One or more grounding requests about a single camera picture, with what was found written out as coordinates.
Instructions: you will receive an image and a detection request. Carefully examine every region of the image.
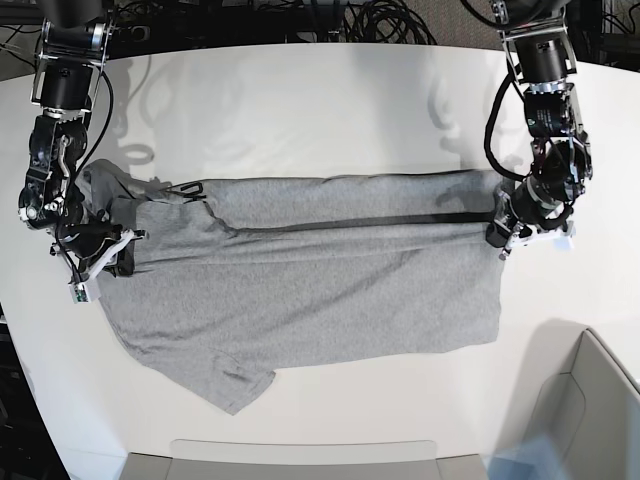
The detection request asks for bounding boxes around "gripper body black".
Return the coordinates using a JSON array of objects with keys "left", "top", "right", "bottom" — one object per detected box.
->
[
  {"left": 49, "top": 221, "right": 135, "bottom": 273},
  {"left": 489, "top": 180, "right": 575, "bottom": 250}
]

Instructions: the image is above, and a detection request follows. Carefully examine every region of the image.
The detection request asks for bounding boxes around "grey T-shirt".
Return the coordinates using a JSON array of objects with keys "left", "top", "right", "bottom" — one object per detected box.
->
[{"left": 80, "top": 162, "right": 503, "bottom": 415}]

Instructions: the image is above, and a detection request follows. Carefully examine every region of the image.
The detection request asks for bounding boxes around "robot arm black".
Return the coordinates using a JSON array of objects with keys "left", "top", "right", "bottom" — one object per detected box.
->
[
  {"left": 18, "top": 1, "right": 138, "bottom": 284},
  {"left": 483, "top": 1, "right": 593, "bottom": 259}
]

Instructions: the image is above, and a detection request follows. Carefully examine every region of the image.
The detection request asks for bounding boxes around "grey bin at right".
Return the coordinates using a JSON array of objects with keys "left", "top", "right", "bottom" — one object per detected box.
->
[{"left": 522, "top": 329, "right": 639, "bottom": 479}]

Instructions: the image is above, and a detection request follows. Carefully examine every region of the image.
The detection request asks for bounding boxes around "blue object bottom right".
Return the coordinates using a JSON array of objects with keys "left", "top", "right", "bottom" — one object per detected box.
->
[{"left": 484, "top": 434, "right": 570, "bottom": 480}]

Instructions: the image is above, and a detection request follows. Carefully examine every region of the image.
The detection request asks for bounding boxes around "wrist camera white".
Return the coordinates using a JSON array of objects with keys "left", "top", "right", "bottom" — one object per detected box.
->
[
  {"left": 553, "top": 232, "right": 574, "bottom": 251},
  {"left": 69, "top": 279, "right": 101, "bottom": 304}
]

